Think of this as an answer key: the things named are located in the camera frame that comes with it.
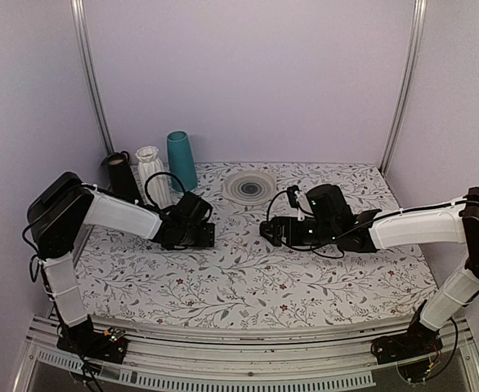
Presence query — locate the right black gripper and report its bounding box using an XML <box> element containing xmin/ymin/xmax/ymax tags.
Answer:
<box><xmin>260</xmin><ymin>216</ymin><xmax>338</xmax><ymax>247</ymax></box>

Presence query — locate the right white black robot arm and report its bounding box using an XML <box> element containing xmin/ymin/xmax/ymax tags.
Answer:
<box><xmin>259</xmin><ymin>185</ymin><xmax>479</xmax><ymax>356</ymax></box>

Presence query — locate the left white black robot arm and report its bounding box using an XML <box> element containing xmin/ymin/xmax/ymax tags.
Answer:
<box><xmin>22</xmin><ymin>171</ymin><xmax>215</xmax><ymax>354</ymax></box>

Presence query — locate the translucent round plate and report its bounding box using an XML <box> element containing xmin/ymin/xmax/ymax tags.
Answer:
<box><xmin>222</xmin><ymin>171</ymin><xmax>277</xmax><ymax>206</ymax></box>

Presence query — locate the floral patterned table mat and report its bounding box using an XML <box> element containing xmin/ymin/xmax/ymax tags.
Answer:
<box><xmin>75</xmin><ymin>163</ymin><xmax>436</xmax><ymax>329</ymax></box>

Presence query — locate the teal plastic cup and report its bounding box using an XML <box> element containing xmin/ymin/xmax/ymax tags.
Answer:
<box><xmin>167</xmin><ymin>130</ymin><xmax>198</xmax><ymax>191</ymax></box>

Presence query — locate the white ribbed vase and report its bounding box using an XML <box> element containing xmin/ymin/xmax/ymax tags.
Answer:
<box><xmin>135</xmin><ymin>145</ymin><xmax>172</xmax><ymax>208</ymax></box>

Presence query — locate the black cylindrical cup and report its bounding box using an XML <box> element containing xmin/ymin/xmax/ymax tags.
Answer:
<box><xmin>101</xmin><ymin>151</ymin><xmax>143</xmax><ymax>203</ymax></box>

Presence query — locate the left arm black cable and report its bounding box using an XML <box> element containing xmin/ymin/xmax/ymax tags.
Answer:
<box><xmin>142</xmin><ymin>171</ymin><xmax>188</xmax><ymax>213</ymax></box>

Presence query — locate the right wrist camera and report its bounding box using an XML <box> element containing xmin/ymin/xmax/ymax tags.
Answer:
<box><xmin>286</xmin><ymin>185</ymin><xmax>307</xmax><ymax>211</ymax></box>

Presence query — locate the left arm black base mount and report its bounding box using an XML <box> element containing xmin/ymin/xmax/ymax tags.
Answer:
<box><xmin>56</xmin><ymin>318</ymin><xmax>129</xmax><ymax>364</ymax></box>

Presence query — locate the aluminium front rail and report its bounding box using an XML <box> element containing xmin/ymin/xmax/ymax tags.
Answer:
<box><xmin>13</xmin><ymin>316</ymin><xmax>479</xmax><ymax>391</ymax></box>

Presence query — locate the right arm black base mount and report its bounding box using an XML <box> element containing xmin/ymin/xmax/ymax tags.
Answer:
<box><xmin>370</xmin><ymin>301</ymin><xmax>443</xmax><ymax>364</ymax></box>

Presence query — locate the left aluminium frame post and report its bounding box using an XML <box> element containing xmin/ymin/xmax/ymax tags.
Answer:
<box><xmin>70</xmin><ymin>0</ymin><xmax>114</xmax><ymax>154</ymax></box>

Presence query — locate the aluminium frame post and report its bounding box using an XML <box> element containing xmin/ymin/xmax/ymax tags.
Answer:
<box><xmin>379</xmin><ymin>0</ymin><xmax>428</xmax><ymax>177</ymax></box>
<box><xmin>70</xmin><ymin>0</ymin><xmax>114</xmax><ymax>154</ymax></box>

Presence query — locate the right aluminium frame post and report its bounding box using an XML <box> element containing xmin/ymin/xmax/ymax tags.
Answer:
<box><xmin>379</xmin><ymin>0</ymin><xmax>428</xmax><ymax>177</ymax></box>

